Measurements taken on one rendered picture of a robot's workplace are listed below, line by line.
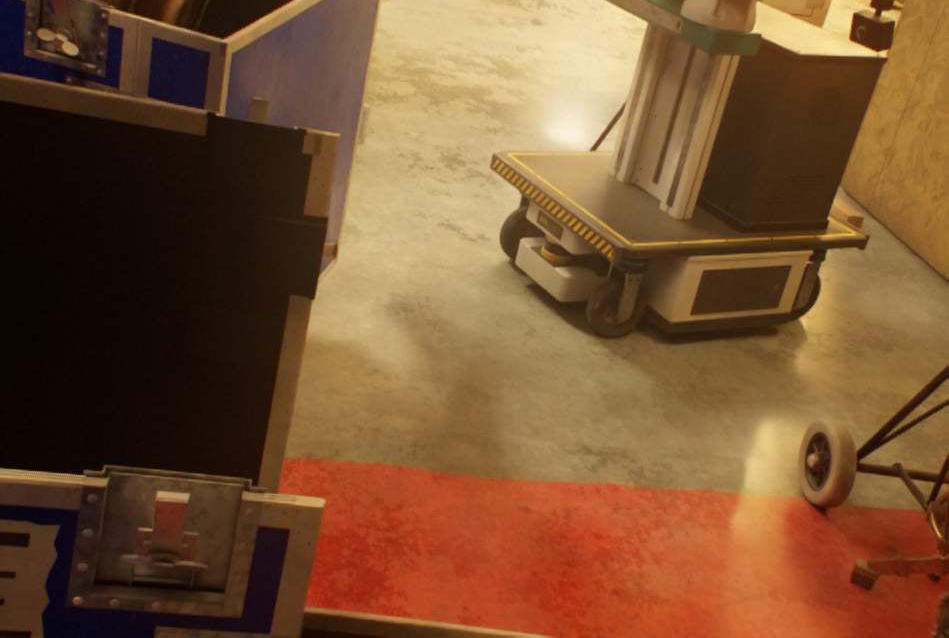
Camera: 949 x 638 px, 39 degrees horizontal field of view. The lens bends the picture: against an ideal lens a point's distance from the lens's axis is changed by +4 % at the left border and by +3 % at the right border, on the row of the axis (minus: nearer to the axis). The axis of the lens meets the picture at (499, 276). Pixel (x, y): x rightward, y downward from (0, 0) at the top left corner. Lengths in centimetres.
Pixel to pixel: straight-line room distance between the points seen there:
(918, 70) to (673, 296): 191
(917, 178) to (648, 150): 149
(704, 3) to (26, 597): 258
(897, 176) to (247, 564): 436
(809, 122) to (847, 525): 116
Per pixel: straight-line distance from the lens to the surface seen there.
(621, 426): 324
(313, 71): 267
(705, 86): 364
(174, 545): 103
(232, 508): 105
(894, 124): 530
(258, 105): 181
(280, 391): 198
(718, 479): 315
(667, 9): 348
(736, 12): 337
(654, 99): 386
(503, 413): 315
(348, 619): 221
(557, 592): 263
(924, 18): 529
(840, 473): 308
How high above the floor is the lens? 154
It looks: 24 degrees down
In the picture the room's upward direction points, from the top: 13 degrees clockwise
